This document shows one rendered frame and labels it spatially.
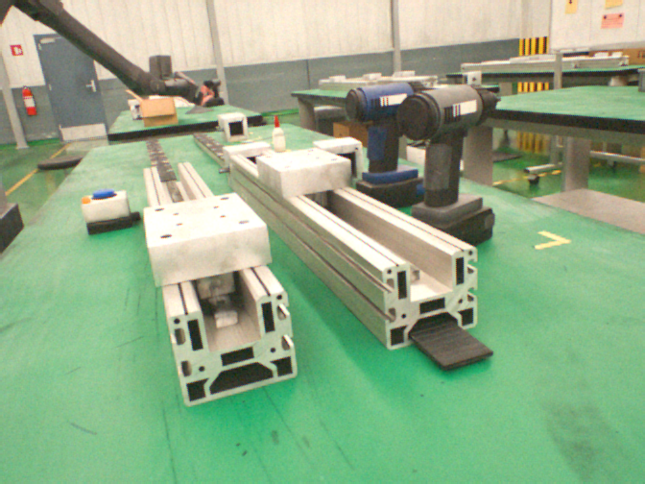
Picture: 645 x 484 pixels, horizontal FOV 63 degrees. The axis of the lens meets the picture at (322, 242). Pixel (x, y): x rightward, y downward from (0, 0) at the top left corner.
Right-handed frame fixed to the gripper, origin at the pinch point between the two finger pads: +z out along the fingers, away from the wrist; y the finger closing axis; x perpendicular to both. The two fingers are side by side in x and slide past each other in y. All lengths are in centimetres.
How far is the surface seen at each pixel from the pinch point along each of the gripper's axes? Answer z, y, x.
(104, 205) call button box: -82, -54, 2
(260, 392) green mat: -113, -110, -16
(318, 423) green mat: -115, -117, -19
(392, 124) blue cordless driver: -57, -91, -31
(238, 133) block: 26.0, -1.8, 17.1
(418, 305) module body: -101, -117, -25
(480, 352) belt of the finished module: -102, -124, -25
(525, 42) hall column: 745, 54, -72
